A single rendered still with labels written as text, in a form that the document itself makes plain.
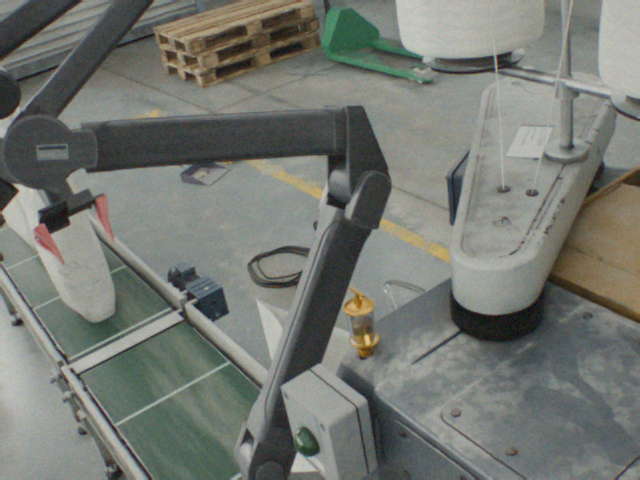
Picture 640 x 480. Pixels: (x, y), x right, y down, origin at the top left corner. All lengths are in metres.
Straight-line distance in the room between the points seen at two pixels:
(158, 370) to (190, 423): 0.29
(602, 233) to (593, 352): 0.21
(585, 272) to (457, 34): 0.28
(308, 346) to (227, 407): 1.23
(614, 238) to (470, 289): 0.24
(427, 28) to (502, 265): 0.29
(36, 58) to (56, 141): 7.45
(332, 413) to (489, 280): 0.18
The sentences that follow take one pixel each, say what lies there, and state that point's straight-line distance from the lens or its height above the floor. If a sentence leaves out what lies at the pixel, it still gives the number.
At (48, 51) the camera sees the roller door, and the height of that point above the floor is 0.19.
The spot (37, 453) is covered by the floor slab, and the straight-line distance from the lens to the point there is 2.87.
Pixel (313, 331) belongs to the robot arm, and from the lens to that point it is 0.92.
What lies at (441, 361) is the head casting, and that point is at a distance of 0.68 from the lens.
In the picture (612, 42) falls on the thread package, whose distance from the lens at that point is 0.68.
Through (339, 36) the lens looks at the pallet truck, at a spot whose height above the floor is 0.19.
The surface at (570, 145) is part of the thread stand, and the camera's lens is 0.84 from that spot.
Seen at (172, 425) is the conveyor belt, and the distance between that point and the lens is 2.15.
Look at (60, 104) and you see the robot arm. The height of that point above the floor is 1.42.
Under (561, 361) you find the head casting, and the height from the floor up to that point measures 1.34.
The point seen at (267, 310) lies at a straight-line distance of 1.30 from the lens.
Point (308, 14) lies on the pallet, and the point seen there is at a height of 0.33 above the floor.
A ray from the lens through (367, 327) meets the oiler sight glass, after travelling 0.67.
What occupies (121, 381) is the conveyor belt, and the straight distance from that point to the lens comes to 2.37.
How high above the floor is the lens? 1.77
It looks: 30 degrees down
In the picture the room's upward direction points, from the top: 10 degrees counter-clockwise
